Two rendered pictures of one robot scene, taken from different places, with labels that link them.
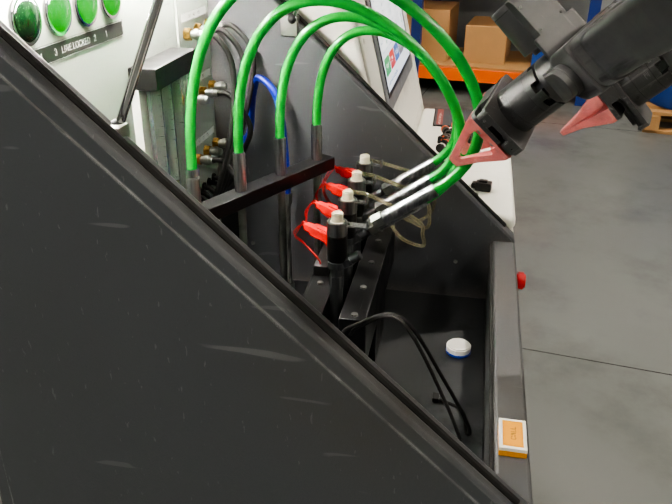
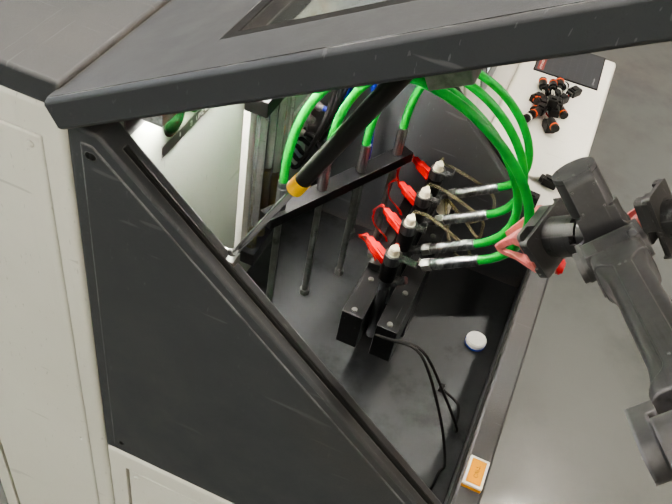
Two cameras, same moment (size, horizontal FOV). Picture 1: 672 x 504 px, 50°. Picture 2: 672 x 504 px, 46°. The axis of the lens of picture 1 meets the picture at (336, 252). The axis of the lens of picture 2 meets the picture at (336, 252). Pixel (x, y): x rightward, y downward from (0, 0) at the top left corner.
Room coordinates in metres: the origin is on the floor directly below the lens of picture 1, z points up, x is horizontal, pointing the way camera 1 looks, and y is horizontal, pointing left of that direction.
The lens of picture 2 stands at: (-0.01, 0.03, 1.99)
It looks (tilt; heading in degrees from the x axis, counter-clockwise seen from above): 46 degrees down; 4
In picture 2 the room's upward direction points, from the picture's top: 12 degrees clockwise
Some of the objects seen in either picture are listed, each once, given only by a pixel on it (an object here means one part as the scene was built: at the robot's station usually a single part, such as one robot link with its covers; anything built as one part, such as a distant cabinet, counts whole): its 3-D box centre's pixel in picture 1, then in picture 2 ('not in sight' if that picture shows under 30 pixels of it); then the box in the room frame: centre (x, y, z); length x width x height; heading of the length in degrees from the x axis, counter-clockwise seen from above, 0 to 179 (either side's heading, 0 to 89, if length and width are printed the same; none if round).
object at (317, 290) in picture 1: (350, 301); (395, 283); (1.00, -0.02, 0.91); 0.34 x 0.10 x 0.15; 169
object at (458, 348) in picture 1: (458, 348); (475, 341); (0.98, -0.20, 0.84); 0.04 x 0.04 x 0.01
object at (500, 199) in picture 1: (459, 157); (545, 123); (1.54, -0.28, 0.97); 0.70 x 0.22 x 0.03; 169
